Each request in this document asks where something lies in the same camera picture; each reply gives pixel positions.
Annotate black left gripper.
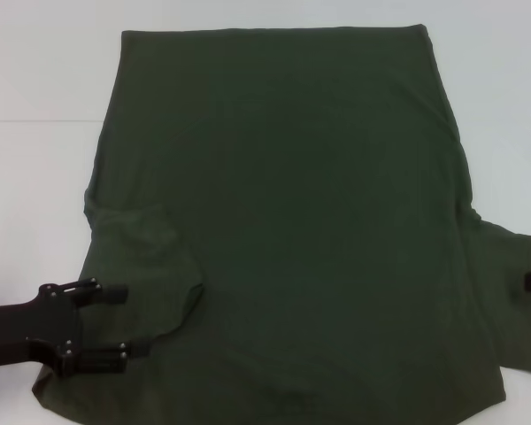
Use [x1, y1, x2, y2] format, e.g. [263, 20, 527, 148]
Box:
[0, 277, 151, 377]

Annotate dark green t-shirt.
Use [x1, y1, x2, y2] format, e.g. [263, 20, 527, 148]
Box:
[30, 22, 531, 425]

